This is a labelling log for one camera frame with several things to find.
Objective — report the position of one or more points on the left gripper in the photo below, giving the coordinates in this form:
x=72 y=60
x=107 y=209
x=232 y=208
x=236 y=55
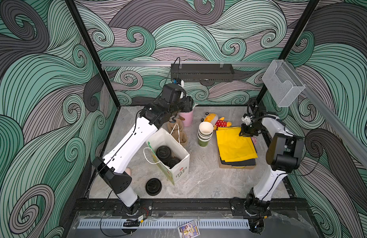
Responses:
x=187 y=104

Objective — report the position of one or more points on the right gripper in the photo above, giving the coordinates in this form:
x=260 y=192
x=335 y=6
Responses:
x=249 y=129

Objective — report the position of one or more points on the white paper bag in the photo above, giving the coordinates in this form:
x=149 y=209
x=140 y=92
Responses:
x=163 y=138

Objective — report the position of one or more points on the black cup lid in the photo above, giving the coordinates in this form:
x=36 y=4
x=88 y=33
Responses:
x=173 y=162
x=164 y=154

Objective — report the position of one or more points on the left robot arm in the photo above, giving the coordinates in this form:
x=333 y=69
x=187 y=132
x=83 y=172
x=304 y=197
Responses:
x=112 y=166

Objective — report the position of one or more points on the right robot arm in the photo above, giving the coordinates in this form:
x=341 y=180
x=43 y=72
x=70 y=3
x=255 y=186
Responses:
x=282 y=157

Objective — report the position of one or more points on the pink straw holder cup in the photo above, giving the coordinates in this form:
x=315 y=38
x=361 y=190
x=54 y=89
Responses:
x=186 y=118

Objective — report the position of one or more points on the yellow napkin stack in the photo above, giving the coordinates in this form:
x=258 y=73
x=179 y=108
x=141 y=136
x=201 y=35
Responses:
x=233 y=147

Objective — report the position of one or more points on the brown cardboard cup carrier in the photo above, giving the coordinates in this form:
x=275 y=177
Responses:
x=176 y=130

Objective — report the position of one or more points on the yellow plush toy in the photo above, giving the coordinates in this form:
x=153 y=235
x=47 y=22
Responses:
x=216 y=121

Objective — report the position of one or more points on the stack of paper cups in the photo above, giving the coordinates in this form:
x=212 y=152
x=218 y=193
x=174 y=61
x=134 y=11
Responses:
x=205 y=132

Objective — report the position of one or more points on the stack of black lids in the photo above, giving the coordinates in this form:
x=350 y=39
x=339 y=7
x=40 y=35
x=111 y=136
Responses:
x=153 y=187

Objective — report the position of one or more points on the colourful card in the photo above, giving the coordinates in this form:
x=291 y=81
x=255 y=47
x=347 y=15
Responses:
x=189 y=230

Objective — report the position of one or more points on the black wall shelf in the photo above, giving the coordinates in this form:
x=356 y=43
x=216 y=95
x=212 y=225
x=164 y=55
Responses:
x=203 y=72

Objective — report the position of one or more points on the clear acrylic wall holder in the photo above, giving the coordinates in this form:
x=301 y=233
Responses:
x=283 y=82

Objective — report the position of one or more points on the white cable duct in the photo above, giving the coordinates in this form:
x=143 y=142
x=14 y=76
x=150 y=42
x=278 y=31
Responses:
x=166 y=223

